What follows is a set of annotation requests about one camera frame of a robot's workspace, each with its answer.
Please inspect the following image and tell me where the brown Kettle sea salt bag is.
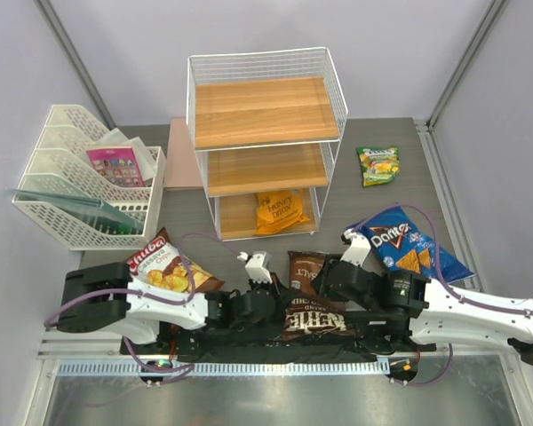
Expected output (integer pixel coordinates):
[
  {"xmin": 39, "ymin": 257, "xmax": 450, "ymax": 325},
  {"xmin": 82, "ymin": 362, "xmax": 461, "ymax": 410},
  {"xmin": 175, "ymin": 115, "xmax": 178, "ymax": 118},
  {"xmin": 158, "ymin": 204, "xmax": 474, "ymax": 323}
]
[{"xmin": 282, "ymin": 251, "xmax": 350, "ymax": 341}]

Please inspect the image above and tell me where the blue Doritos chips bag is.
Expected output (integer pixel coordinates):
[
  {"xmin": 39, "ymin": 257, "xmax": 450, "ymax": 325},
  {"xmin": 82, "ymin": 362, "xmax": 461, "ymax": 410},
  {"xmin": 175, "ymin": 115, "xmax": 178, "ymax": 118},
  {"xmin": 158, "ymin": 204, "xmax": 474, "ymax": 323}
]
[{"xmin": 345, "ymin": 204, "xmax": 475, "ymax": 283}]

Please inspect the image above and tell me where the orange honey dijon chips bag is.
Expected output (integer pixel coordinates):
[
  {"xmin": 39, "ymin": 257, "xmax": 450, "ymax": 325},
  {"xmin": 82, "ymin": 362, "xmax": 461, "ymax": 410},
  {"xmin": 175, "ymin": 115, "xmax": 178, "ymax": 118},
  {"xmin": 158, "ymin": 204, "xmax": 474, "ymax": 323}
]
[{"xmin": 255, "ymin": 189, "xmax": 310, "ymax": 236}]

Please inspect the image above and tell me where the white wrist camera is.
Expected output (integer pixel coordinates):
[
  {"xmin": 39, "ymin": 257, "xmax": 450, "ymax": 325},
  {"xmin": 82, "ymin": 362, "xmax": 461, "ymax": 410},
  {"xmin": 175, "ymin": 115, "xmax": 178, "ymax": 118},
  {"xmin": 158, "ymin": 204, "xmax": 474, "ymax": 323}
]
[
  {"xmin": 236, "ymin": 250, "xmax": 273, "ymax": 284},
  {"xmin": 340, "ymin": 229, "xmax": 371, "ymax": 267}
]

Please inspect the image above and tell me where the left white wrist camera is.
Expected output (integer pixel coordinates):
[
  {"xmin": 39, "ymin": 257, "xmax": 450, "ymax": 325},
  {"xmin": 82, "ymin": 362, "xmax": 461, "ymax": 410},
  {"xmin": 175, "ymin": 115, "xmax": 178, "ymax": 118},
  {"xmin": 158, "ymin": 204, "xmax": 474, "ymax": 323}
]
[{"xmin": 236, "ymin": 250, "xmax": 273, "ymax": 284}]

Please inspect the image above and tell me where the aluminium frame post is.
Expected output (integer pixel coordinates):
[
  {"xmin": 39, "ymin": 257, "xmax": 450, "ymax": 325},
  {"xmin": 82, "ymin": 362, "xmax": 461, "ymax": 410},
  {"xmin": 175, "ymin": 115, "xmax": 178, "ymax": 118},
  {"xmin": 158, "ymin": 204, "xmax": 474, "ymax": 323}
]
[
  {"xmin": 426, "ymin": 0, "xmax": 509, "ymax": 131},
  {"xmin": 35, "ymin": 0, "xmax": 116, "ymax": 130}
]

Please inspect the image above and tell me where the white wire shelf rack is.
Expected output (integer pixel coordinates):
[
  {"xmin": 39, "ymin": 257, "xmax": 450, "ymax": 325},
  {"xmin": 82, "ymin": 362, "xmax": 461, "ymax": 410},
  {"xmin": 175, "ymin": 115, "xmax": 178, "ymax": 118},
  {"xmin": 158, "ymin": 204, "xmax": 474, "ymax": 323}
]
[{"xmin": 186, "ymin": 47, "xmax": 348, "ymax": 241}]

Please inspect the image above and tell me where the left aluminium frame post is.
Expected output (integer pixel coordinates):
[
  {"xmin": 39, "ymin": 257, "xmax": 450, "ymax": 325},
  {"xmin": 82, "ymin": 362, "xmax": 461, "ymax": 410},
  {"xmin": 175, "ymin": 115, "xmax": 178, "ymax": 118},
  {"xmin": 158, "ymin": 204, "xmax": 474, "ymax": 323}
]
[{"xmin": 35, "ymin": 0, "xmax": 116, "ymax": 130}]

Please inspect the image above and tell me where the black base mat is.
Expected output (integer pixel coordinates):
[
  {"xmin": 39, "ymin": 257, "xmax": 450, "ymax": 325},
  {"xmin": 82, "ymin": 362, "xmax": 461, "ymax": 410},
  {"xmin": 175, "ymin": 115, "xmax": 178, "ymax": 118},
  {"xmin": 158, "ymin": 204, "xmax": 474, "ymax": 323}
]
[{"xmin": 131, "ymin": 311, "xmax": 436, "ymax": 364}]

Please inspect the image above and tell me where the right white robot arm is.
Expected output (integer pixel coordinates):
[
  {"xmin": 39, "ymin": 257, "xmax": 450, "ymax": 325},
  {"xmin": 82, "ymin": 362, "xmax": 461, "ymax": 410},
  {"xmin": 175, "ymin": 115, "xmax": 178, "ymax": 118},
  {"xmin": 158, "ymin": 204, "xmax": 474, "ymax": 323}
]
[{"xmin": 313, "ymin": 257, "xmax": 533, "ymax": 366}]

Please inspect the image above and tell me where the green translucent folder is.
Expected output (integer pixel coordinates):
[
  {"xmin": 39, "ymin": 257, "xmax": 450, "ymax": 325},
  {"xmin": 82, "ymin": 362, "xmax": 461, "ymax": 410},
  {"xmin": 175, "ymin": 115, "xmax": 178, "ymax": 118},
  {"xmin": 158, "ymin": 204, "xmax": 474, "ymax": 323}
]
[{"xmin": 10, "ymin": 188, "xmax": 144, "ymax": 235}]

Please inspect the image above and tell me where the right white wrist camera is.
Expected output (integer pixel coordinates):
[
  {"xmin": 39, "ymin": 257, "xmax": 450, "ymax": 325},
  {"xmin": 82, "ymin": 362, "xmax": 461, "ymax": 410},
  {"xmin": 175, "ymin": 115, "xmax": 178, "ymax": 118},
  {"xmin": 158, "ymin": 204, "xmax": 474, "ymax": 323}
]
[{"xmin": 340, "ymin": 229, "xmax": 371, "ymax": 267}]

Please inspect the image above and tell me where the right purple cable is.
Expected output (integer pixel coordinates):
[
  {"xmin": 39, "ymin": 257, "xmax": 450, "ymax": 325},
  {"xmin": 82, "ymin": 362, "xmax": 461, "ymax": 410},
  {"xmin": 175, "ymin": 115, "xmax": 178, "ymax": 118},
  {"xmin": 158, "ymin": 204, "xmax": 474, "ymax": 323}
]
[{"xmin": 350, "ymin": 203, "xmax": 533, "ymax": 387}]

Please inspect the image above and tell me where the green yellow snack bag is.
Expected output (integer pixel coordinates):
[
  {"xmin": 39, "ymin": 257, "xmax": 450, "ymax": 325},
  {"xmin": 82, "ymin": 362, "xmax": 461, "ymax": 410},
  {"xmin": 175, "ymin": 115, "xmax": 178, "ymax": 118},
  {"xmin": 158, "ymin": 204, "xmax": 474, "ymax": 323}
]
[{"xmin": 356, "ymin": 146, "xmax": 400, "ymax": 187}]

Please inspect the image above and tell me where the pink flat board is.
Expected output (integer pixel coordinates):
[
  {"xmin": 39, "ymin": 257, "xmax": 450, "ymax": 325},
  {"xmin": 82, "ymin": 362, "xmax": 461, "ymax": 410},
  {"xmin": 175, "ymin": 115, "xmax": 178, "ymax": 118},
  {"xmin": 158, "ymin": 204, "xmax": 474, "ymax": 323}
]
[{"xmin": 163, "ymin": 118, "xmax": 203, "ymax": 191}]

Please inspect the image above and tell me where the white slotted cable duct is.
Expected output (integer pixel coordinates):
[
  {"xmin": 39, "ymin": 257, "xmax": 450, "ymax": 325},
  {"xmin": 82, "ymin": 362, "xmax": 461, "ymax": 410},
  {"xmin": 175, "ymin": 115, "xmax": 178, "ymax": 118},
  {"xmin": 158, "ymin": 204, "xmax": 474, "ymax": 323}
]
[{"xmin": 57, "ymin": 359, "xmax": 390, "ymax": 377}]

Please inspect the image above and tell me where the top wooden shelf board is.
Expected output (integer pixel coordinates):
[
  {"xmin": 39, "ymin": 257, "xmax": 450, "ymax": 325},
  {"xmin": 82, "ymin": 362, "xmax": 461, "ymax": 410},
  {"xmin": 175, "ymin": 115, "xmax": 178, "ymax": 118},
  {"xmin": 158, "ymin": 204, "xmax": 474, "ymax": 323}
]
[{"xmin": 195, "ymin": 76, "xmax": 338, "ymax": 149}]

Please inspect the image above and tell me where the white plastic file organizer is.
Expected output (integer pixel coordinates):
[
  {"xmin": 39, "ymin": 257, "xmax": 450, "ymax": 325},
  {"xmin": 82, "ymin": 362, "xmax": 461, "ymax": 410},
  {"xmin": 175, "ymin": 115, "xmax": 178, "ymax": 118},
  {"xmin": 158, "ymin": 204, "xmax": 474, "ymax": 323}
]
[{"xmin": 12, "ymin": 105, "xmax": 165, "ymax": 251}]

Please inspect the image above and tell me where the pink sticker booklet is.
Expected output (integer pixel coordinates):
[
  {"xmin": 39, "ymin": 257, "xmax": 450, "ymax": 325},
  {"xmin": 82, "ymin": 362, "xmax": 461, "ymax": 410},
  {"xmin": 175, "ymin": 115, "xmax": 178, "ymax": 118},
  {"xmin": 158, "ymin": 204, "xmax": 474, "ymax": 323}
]
[{"xmin": 86, "ymin": 146, "xmax": 145, "ymax": 187}]

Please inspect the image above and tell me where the right aluminium frame post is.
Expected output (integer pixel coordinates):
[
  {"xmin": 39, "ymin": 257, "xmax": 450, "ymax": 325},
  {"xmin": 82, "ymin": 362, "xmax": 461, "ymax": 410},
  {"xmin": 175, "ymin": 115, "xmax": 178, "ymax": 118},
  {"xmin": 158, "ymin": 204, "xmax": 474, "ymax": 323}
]
[{"xmin": 426, "ymin": 0, "xmax": 509, "ymax": 131}]

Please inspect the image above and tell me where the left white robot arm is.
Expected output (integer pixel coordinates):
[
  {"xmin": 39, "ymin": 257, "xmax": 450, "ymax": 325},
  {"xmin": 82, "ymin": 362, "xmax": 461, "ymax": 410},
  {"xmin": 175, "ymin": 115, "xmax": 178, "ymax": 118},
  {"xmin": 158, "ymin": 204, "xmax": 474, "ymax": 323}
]
[{"xmin": 44, "ymin": 263, "xmax": 290, "ymax": 354}]

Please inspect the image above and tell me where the brown Chuba cassava chips bag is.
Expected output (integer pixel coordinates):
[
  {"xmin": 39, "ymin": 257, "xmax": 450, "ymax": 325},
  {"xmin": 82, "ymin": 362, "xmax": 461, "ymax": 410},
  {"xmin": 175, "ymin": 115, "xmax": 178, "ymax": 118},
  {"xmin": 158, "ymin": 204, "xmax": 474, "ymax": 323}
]
[{"xmin": 125, "ymin": 228, "xmax": 224, "ymax": 293}]

